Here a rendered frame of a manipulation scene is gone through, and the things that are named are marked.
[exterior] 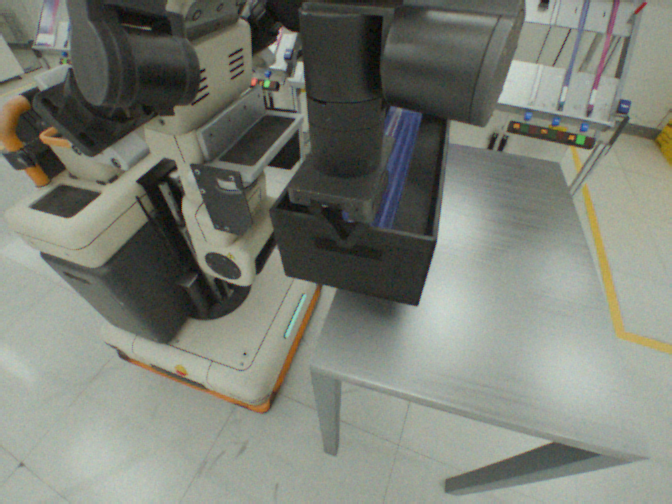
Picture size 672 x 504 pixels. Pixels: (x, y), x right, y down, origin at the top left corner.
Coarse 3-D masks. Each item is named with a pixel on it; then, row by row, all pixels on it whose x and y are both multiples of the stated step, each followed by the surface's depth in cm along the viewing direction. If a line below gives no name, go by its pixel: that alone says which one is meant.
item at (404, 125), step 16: (400, 112) 62; (416, 112) 62; (384, 128) 58; (400, 128) 57; (416, 128) 57; (400, 144) 53; (400, 160) 50; (400, 176) 47; (400, 192) 44; (384, 208) 42; (384, 224) 39
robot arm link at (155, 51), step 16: (128, 32) 27; (144, 32) 29; (160, 32) 31; (144, 48) 28; (160, 48) 29; (176, 48) 31; (144, 64) 28; (160, 64) 29; (176, 64) 31; (144, 80) 29; (160, 80) 30; (176, 80) 31; (144, 96) 30; (160, 96) 32; (176, 96) 33; (128, 112) 31; (160, 112) 34
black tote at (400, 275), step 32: (448, 128) 43; (416, 160) 56; (288, 192) 34; (416, 192) 49; (288, 224) 32; (320, 224) 31; (352, 224) 30; (416, 224) 44; (288, 256) 37; (320, 256) 35; (352, 256) 33; (384, 256) 32; (416, 256) 30; (352, 288) 37; (384, 288) 35; (416, 288) 34
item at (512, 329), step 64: (448, 192) 69; (512, 192) 69; (448, 256) 56; (512, 256) 56; (576, 256) 56; (384, 320) 47; (448, 320) 47; (512, 320) 47; (576, 320) 47; (320, 384) 48; (384, 384) 41; (448, 384) 41; (512, 384) 40; (576, 384) 40; (576, 448) 42; (640, 448) 35
